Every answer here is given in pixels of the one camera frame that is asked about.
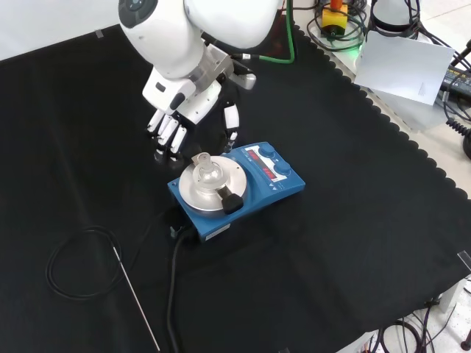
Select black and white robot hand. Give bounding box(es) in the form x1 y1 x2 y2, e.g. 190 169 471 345
142 68 241 165

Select heater with blue base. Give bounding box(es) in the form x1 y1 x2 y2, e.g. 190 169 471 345
167 141 306 243

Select clear round-bottom glass flask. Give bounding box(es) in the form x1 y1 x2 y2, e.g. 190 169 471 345
191 152 224 194

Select yellow stop button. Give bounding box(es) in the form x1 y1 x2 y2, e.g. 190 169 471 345
321 0 349 38

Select black cloth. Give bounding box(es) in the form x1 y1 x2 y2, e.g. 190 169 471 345
0 24 471 353

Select pale board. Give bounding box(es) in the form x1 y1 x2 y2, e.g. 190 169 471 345
353 29 456 107

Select black power adapter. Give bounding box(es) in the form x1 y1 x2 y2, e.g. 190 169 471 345
439 64 471 93

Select clear tape piece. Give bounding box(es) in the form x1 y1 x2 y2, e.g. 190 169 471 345
457 250 471 274

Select green cable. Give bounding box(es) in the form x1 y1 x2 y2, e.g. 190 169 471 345
257 0 297 65

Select thick black power cable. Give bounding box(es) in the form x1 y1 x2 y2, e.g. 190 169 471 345
166 227 200 353

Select black cables by stop button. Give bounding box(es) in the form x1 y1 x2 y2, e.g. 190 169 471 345
306 0 369 51

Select steel probe with black cable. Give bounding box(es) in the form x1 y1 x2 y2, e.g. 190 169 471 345
45 209 177 352

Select black coiled cable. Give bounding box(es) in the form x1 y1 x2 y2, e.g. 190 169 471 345
445 118 471 140

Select black cables under bench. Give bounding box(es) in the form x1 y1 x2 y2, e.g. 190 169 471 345
362 303 471 353

